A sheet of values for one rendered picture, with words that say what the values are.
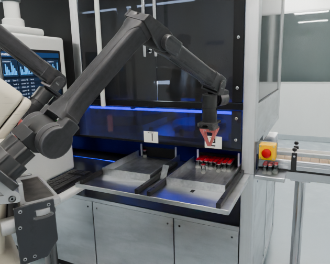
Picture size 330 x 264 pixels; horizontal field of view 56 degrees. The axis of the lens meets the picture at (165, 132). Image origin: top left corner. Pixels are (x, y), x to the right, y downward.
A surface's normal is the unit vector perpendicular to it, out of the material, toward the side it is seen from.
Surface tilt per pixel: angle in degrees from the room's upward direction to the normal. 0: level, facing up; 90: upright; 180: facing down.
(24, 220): 90
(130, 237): 90
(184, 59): 109
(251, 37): 90
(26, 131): 42
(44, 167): 90
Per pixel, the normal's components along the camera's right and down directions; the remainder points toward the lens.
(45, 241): 0.58, 0.15
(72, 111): 0.81, 0.18
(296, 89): -0.43, 0.20
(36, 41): 0.93, 0.06
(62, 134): 0.72, 0.40
